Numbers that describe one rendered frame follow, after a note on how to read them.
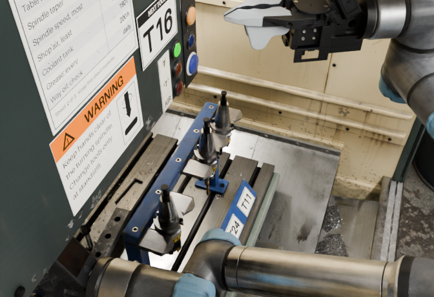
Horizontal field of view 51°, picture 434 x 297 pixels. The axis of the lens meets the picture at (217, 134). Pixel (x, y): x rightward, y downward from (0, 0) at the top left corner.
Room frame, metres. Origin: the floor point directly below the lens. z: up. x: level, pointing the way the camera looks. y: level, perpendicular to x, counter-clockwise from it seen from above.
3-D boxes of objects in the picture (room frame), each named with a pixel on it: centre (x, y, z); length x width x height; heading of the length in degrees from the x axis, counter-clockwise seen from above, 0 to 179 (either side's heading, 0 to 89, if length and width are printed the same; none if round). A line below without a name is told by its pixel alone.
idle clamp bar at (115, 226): (0.71, 0.31, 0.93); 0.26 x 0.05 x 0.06; 164
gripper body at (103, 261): (0.35, 0.22, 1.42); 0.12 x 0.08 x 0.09; 75
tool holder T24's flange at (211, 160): (0.80, 0.02, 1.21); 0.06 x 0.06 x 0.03
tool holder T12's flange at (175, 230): (0.60, 0.10, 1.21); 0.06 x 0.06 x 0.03
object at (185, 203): (0.65, 0.08, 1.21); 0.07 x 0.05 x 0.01; 69
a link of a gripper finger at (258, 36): (0.58, -0.06, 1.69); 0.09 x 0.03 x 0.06; 99
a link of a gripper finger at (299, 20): (0.58, -0.10, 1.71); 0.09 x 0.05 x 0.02; 99
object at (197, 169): (0.75, 0.04, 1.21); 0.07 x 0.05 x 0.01; 69
